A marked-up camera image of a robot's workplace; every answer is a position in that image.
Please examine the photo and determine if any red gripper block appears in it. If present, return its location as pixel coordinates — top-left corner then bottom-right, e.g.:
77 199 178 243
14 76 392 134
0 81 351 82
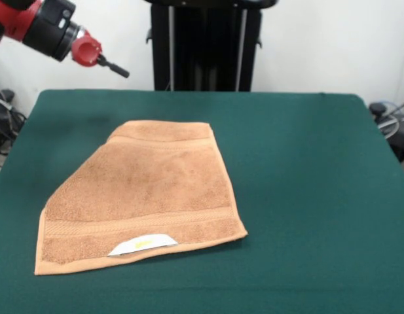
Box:
71 28 130 79

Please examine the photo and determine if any tan terry towel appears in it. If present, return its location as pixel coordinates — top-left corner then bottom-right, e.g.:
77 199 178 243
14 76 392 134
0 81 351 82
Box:
33 120 249 277

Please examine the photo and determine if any black vertical column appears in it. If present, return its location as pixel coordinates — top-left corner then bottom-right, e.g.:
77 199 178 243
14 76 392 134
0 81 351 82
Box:
142 0 281 92

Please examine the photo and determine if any dark green table cloth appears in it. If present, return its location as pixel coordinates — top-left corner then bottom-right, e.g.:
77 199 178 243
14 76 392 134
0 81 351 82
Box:
0 88 404 314

